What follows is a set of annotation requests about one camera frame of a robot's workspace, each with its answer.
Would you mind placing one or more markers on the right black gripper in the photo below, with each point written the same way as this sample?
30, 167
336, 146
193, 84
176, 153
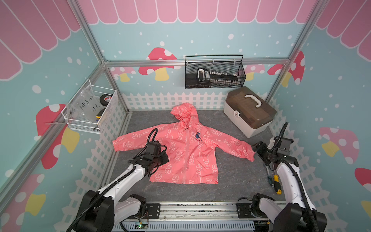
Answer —
260, 146

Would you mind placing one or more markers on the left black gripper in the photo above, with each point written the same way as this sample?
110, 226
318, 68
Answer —
165, 158

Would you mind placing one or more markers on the pink hooded rain jacket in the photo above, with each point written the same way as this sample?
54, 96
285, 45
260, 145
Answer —
191, 149

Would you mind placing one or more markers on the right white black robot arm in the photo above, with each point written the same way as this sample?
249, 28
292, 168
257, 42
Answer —
299, 213

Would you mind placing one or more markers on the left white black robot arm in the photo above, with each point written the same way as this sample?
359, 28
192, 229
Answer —
102, 210

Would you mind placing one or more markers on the yellow black screwdriver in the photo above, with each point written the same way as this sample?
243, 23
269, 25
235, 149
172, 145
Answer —
277, 185

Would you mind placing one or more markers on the beige toolbox with brown lid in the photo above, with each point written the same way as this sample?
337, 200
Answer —
249, 112

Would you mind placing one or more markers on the yellow black tool in bin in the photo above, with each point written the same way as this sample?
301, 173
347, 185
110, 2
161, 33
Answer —
100, 113

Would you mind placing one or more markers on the black tape roll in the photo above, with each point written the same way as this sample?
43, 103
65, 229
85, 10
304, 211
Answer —
105, 99

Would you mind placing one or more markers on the clear labelled plastic bag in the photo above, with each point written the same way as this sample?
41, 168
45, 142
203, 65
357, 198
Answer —
85, 106

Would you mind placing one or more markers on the socket wrench set in basket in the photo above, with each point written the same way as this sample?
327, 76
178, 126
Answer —
216, 78

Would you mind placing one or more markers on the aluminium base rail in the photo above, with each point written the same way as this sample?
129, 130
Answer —
219, 210

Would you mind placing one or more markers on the clear plastic wall bin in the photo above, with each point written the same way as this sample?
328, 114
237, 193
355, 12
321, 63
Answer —
110, 119

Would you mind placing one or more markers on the black wire mesh wall basket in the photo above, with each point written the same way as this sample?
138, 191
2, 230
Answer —
220, 63

